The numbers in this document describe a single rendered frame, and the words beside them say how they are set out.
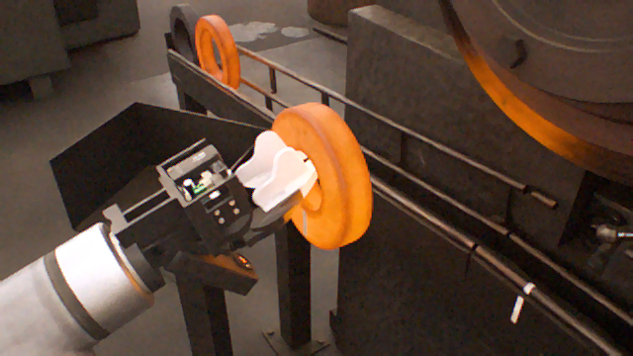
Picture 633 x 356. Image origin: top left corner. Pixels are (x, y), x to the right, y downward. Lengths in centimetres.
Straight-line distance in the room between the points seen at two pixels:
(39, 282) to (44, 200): 161
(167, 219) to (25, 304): 13
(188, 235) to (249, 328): 99
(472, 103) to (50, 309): 54
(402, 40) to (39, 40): 213
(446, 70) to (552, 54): 35
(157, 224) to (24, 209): 162
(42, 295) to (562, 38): 44
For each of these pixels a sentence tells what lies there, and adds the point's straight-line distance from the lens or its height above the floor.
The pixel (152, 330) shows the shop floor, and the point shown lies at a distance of 151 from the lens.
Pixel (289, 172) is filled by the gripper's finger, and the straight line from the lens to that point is 50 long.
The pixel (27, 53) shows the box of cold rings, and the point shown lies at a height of 23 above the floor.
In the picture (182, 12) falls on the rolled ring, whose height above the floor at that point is 72.
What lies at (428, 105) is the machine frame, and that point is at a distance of 78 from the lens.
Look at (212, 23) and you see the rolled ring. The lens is 123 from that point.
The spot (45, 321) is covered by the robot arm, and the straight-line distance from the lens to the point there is 48.
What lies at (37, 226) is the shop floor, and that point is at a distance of 197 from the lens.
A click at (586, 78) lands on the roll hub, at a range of 39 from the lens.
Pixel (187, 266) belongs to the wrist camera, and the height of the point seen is 79.
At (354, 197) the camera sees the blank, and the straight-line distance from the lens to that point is 49.
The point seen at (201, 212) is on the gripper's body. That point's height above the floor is 86.
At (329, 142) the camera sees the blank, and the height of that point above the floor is 89.
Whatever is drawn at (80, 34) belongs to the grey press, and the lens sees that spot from 328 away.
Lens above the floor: 115
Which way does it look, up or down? 36 degrees down
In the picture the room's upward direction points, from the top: straight up
